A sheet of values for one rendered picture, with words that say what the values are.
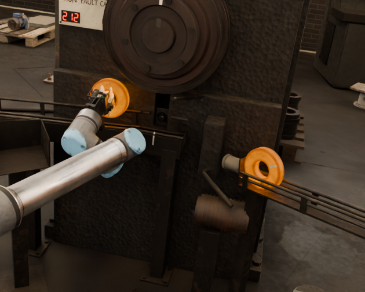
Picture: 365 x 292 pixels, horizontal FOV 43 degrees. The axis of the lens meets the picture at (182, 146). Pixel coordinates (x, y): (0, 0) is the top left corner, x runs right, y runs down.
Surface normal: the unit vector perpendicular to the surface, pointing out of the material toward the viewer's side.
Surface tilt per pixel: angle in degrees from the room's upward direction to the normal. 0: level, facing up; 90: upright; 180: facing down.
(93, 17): 90
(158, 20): 90
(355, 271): 0
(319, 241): 0
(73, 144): 103
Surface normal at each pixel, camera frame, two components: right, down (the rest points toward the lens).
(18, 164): 0.03, -0.90
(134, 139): 0.73, -0.41
